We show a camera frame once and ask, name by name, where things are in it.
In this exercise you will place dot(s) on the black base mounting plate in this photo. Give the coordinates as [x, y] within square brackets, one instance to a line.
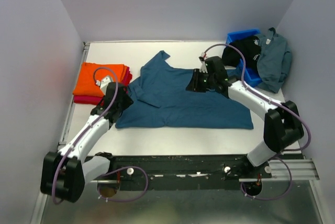
[166, 173]

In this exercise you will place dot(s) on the teal blue t shirt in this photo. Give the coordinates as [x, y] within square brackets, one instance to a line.
[160, 99]

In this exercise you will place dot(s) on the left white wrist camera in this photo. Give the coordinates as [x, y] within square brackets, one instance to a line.
[104, 81]

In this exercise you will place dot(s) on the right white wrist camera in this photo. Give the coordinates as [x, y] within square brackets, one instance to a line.
[202, 59]

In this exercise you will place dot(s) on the pink t shirt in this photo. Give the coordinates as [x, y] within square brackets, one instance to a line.
[89, 99]

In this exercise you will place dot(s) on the orange t shirt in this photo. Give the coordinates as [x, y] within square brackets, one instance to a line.
[100, 78]

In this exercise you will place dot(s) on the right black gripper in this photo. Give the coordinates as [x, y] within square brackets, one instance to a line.
[194, 86]

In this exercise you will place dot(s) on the grey blue t shirt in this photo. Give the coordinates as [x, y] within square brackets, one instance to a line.
[274, 62]

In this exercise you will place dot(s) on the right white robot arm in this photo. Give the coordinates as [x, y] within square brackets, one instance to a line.
[281, 124]

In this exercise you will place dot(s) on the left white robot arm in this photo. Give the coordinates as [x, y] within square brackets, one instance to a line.
[86, 143]

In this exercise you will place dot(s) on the black t shirt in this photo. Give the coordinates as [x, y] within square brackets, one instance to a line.
[249, 47]

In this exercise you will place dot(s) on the blue plastic bin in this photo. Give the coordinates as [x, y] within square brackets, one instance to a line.
[250, 75]

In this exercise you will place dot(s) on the aluminium frame rail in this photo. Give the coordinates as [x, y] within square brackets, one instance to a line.
[42, 198]

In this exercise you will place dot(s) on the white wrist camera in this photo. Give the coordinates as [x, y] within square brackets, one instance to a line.
[104, 81]
[202, 59]

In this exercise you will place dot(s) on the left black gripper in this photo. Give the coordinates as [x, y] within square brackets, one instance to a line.
[127, 100]

